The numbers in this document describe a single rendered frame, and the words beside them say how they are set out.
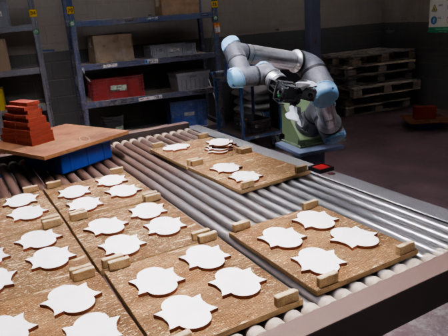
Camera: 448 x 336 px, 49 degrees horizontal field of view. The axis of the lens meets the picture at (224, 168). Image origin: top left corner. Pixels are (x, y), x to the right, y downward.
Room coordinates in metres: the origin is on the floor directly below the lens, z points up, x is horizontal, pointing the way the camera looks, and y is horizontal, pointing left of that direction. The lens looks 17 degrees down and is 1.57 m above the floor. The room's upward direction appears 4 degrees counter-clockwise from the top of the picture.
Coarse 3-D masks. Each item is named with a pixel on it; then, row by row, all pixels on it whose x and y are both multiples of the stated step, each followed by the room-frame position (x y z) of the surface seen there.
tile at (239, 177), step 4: (236, 172) 1.91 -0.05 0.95; (240, 172) 1.91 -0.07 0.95; (244, 172) 1.91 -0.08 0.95; (248, 172) 1.90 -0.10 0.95; (252, 172) 1.90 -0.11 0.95; (232, 176) 1.87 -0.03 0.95; (236, 176) 1.86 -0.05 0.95; (240, 176) 1.86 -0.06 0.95; (244, 176) 1.86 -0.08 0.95; (248, 176) 1.85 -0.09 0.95; (252, 176) 1.85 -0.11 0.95; (256, 176) 1.84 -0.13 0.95; (260, 176) 1.85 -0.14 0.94; (236, 180) 1.81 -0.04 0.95; (240, 180) 1.81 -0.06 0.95; (244, 180) 1.81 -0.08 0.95; (256, 180) 1.80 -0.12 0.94
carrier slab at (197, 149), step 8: (192, 144) 2.46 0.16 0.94; (200, 144) 2.45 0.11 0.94; (208, 144) 2.44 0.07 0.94; (152, 152) 2.41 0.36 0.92; (160, 152) 2.35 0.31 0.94; (168, 152) 2.34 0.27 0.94; (176, 152) 2.33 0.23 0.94; (184, 152) 2.32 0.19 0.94; (192, 152) 2.31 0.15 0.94; (200, 152) 2.30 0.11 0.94; (232, 152) 2.26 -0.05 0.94; (168, 160) 2.24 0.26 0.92; (176, 160) 2.19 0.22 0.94; (184, 160) 2.18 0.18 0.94; (208, 160) 2.15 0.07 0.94; (184, 168) 2.09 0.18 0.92
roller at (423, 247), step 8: (168, 136) 2.76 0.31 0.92; (280, 184) 1.81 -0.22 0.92; (296, 192) 1.72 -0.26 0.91; (304, 192) 1.70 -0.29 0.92; (320, 200) 1.61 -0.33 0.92; (328, 208) 1.55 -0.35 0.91; (336, 208) 1.53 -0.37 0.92; (344, 216) 1.48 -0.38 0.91; (352, 216) 1.46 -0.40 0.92; (360, 216) 1.45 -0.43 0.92; (368, 224) 1.40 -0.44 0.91; (376, 224) 1.38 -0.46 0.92; (384, 232) 1.34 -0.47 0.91; (392, 232) 1.32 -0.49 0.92; (400, 232) 1.31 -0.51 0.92; (400, 240) 1.28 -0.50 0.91; (408, 240) 1.27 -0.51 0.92; (416, 240) 1.25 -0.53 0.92; (416, 248) 1.23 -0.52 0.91; (424, 248) 1.22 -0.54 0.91; (432, 248) 1.20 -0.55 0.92; (440, 248) 1.19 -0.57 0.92
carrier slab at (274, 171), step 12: (240, 156) 2.18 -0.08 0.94; (252, 156) 2.16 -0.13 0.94; (264, 156) 2.15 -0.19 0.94; (192, 168) 2.04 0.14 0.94; (204, 168) 2.03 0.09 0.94; (252, 168) 1.98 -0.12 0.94; (264, 168) 1.97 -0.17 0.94; (276, 168) 1.96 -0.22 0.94; (288, 168) 1.95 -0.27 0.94; (216, 180) 1.87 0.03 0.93; (228, 180) 1.85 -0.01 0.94; (264, 180) 1.82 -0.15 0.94; (276, 180) 1.81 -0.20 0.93; (240, 192) 1.72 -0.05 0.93
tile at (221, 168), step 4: (216, 164) 2.05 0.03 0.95; (220, 164) 2.04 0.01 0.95; (224, 164) 2.04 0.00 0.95; (228, 164) 2.03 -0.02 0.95; (232, 164) 2.03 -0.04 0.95; (212, 168) 1.99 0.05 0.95; (216, 168) 1.99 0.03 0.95; (220, 168) 1.98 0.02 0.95; (224, 168) 1.98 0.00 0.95; (228, 168) 1.98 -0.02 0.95; (232, 168) 1.97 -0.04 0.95; (236, 168) 1.97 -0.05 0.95; (240, 168) 1.99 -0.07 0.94; (220, 172) 1.94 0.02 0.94; (224, 172) 1.94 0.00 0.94; (228, 172) 1.93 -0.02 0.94; (232, 172) 1.93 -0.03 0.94
